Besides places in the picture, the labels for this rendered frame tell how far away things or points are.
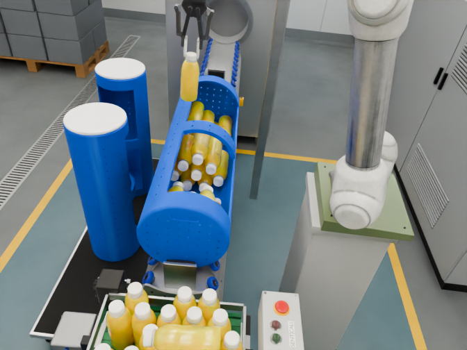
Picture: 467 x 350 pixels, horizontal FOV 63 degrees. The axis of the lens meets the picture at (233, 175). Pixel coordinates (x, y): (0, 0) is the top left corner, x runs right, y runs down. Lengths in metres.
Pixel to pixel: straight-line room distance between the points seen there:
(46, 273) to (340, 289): 1.72
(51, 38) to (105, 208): 2.96
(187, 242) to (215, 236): 0.09
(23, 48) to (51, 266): 2.89
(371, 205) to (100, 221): 1.42
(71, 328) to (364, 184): 0.98
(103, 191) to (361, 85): 1.35
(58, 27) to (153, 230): 3.66
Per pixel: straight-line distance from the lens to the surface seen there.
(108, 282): 1.23
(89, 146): 1.81
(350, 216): 1.18
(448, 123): 2.89
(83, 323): 1.34
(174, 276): 1.22
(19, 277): 2.65
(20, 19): 4.80
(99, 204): 2.03
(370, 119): 1.08
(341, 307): 1.86
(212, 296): 1.08
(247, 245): 2.62
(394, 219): 1.51
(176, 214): 1.11
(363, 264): 1.62
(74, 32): 4.57
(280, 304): 1.05
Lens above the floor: 1.99
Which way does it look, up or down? 39 degrees down
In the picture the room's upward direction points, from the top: 6 degrees clockwise
